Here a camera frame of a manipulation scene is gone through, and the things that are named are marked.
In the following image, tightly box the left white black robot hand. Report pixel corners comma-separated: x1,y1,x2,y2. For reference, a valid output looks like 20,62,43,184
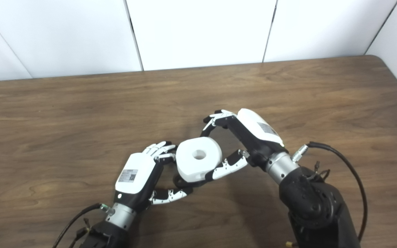
113,141,193,213

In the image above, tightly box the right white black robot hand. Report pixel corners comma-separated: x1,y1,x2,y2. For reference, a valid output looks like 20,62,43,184
201,108,286,181

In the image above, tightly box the black flanged holder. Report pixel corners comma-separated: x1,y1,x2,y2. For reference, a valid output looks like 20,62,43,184
173,173,216,189

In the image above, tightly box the round white piece with holes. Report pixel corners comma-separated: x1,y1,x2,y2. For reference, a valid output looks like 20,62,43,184
175,137,223,183

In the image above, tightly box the right arm thin black wire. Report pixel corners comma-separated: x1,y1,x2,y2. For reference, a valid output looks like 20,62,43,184
306,160,331,182

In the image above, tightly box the arm thin black wire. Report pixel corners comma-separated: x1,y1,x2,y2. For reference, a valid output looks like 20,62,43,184
68,217,93,248
306,160,331,182

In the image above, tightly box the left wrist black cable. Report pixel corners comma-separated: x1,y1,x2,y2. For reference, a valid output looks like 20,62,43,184
52,203,115,248

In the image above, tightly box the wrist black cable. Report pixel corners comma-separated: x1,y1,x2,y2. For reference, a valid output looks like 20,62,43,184
52,203,115,248
291,141,368,242

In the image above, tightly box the left arm thin black wire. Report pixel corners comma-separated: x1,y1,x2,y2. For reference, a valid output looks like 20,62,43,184
68,217,93,248

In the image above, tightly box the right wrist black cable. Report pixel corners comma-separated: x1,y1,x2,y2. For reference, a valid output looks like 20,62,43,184
291,141,368,242

